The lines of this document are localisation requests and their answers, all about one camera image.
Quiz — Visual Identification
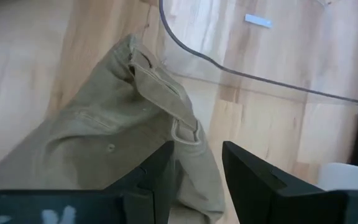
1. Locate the clear plastic bin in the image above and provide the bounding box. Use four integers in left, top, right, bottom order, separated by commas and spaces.
158, 0, 358, 105

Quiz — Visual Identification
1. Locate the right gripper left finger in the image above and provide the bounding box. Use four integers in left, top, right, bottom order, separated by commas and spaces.
104, 140, 175, 224

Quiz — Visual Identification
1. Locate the khaki baseball cap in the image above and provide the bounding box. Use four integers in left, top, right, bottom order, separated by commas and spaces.
0, 33, 226, 224

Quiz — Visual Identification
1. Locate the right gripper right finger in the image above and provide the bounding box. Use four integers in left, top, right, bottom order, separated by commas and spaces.
222, 141, 349, 224

